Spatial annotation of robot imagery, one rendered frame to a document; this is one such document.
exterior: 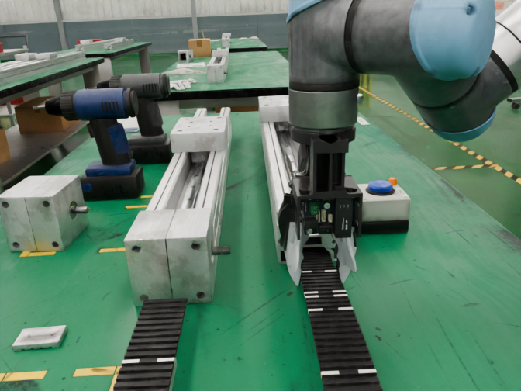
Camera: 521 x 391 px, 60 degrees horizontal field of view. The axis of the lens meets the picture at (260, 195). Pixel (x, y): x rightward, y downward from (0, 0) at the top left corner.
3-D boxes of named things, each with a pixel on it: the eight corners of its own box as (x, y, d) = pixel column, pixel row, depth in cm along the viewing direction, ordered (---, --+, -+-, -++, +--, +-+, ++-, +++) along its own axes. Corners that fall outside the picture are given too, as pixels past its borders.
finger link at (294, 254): (278, 302, 55) (294, 234, 52) (275, 276, 60) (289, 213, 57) (303, 306, 55) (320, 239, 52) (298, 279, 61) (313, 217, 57)
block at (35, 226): (79, 250, 73) (67, 195, 69) (10, 251, 73) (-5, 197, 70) (101, 224, 82) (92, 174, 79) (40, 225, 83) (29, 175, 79)
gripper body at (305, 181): (295, 245, 50) (293, 139, 46) (288, 214, 58) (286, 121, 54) (363, 242, 50) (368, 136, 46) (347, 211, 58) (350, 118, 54)
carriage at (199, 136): (225, 163, 94) (224, 131, 92) (173, 165, 94) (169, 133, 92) (229, 143, 109) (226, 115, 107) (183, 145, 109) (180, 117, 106)
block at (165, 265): (231, 302, 58) (226, 235, 55) (134, 306, 58) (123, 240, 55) (232, 266, 67) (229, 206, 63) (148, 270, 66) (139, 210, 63)
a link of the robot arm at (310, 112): (285, 83, 52) (356, 80, 52) (286, 122, 54) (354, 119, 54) (291, 93, 45) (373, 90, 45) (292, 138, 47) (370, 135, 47)
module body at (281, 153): (346, 261, 67) (347, 207, 64) (277, 264, 67) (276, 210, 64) (293, 132, 141) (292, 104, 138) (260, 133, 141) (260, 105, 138)
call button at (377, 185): (395, 198, 74) (396, 186, 74) (370, 198, 74) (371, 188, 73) (388, 189, 78) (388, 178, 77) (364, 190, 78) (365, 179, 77)
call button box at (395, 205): (408, 232, 74) (412, 196, 72) (350, 235, 74) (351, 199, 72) (394, 212, 82) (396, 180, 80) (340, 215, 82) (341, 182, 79)
